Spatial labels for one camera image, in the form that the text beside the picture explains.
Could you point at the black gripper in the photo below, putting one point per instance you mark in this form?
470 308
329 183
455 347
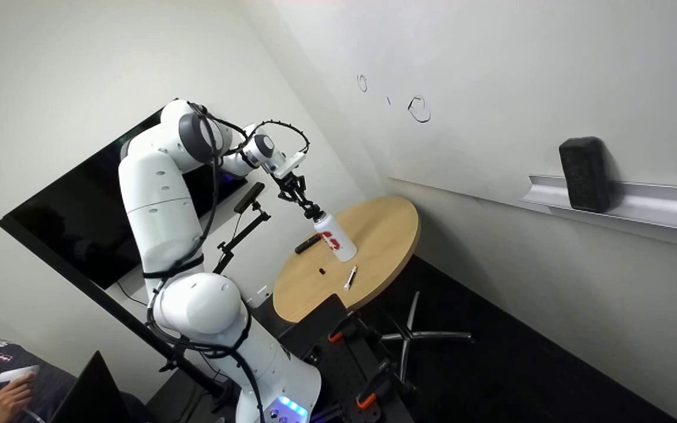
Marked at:
293 186

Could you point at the black bottle lid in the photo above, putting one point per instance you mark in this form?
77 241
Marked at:
320 217

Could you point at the white handheld controller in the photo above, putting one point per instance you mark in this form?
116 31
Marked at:
16 375

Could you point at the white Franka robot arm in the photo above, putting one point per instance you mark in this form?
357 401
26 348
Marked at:
153 212

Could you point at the white bottle with red logo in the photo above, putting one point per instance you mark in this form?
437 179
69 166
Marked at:
338 244

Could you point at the operator hand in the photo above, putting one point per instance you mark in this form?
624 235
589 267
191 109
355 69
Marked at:
10 396

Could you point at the black robot workbench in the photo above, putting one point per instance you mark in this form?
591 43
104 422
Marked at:
305 331

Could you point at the grey star table base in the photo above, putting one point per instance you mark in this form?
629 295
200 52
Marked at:
424 336

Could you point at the black flat screen monitor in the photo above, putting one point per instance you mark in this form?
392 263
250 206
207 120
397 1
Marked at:
65 219

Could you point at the black whiteboard eraser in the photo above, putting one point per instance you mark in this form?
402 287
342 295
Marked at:
585 175

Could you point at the black laptop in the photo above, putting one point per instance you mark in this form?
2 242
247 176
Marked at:
95 396

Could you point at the grey whiteboard tray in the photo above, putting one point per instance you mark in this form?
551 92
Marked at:
669 206

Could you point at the black stereo camera bar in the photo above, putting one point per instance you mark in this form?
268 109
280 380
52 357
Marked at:
309 244

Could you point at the black camera on stand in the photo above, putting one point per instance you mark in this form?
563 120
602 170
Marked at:
250 199

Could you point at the black camera stand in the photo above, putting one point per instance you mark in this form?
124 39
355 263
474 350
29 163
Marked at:
236 239

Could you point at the white wall whiteboard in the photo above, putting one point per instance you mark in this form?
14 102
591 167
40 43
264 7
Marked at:
551 78

